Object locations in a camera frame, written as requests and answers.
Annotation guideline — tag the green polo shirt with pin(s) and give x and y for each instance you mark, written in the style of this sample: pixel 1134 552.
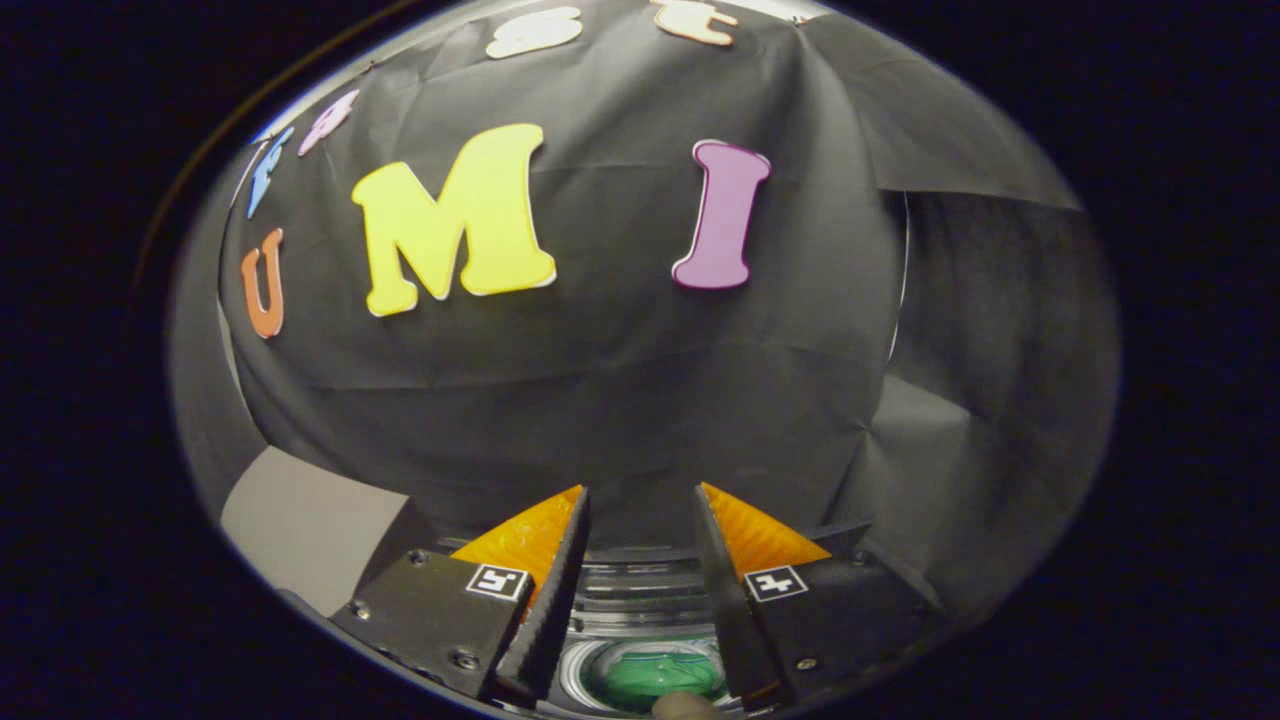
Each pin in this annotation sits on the green polo shirt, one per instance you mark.
pixel 650 675

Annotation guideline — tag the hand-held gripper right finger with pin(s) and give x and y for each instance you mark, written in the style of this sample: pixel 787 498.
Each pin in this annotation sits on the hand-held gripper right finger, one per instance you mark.
pixel 730 620

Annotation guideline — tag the beige cabinet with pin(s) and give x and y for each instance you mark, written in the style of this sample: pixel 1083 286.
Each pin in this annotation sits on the beige cabinet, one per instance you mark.
pixel 300 520

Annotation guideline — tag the grey washing machine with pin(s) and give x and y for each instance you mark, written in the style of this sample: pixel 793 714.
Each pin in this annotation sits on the grey washing machine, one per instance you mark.
pixel 640 600

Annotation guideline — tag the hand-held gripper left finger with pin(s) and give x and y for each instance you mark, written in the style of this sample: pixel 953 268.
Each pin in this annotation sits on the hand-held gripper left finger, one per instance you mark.
pixel 550 620

